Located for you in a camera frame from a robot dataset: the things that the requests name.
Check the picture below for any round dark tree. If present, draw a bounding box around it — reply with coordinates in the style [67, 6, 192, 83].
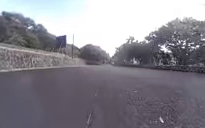
[78, 43, 111, 66]

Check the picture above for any dark asphalt road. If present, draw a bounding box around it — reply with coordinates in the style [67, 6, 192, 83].
[0, 63, 205, 128]

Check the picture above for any thin dark pole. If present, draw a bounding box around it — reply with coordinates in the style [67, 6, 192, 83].
[71, 33, 75, 60]

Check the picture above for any blue sign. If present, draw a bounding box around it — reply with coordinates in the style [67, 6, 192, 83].
[55, 34, 68, 54]

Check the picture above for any pale kerb strip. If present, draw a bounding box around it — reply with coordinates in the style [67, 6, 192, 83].
[0, 63, 88, 75]

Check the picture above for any pale scrap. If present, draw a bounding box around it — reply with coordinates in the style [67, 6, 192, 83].
[158, 116, 165, 125]

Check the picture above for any row of trees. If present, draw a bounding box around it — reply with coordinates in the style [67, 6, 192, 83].
[111, 17, 205, 67]

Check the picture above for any wooded slope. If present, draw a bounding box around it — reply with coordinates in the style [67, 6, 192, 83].
[0, 8, 63, 52]

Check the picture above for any rough stone wall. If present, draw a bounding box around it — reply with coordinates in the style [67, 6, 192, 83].
[0, 41, 88, 72]

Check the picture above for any low dark wall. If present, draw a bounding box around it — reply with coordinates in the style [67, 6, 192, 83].
[114, 62, 205, 75]

